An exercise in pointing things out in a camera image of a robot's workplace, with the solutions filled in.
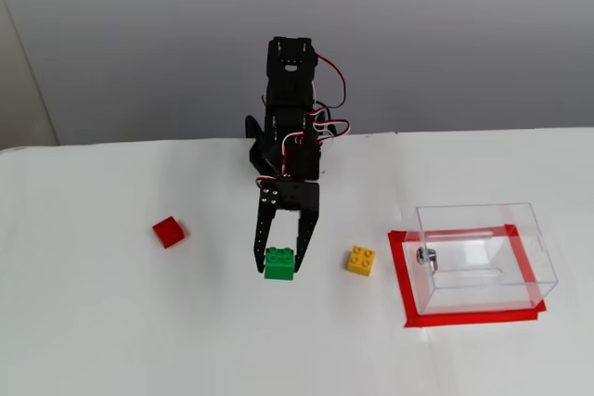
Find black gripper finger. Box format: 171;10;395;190
252;181;282;274
292;208;322;274

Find green lego brick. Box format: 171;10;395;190
263;246;297;282

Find silver metal box lock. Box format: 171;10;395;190
415;247;440;273

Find transparent plastic box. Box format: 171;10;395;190
403;201;560;317

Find red lego brick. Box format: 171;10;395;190
151;215;187;250

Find yellow lego brick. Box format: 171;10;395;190
346;245;378;279

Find red white black servo cable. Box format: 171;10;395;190
306;54;353;147
255;131;310;186

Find red tape frame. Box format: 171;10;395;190
387;224;548;330

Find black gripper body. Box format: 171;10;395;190
277;129;325;214

